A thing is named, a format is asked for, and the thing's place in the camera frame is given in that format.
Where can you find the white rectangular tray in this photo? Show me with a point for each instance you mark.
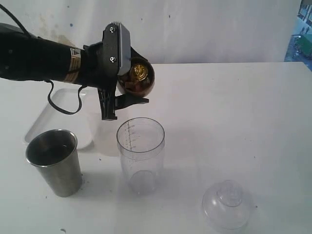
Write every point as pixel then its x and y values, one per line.
pixel 49 118

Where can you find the stainless steel cup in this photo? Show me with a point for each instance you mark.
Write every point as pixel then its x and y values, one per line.
pixel 54 154

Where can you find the translucent plastic cup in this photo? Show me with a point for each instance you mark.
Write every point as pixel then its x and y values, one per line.
pixel 105 137

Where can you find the clear dome lid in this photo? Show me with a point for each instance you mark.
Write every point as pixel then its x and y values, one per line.
pixel 227 206

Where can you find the brown wooden bowl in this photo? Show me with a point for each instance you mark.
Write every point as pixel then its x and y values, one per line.
pixel 151 76

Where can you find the green container outside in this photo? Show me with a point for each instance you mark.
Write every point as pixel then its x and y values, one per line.
pixel 304 45

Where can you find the clear plastic shaker body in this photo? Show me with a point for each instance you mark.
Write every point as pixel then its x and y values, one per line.
pixel 140 143

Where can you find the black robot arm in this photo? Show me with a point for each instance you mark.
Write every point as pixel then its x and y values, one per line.
pixel 27 57

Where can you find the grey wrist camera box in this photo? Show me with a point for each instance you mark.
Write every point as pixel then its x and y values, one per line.
pixel 116 52

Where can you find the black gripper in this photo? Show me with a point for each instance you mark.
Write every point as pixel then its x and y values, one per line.
pixel 99 68

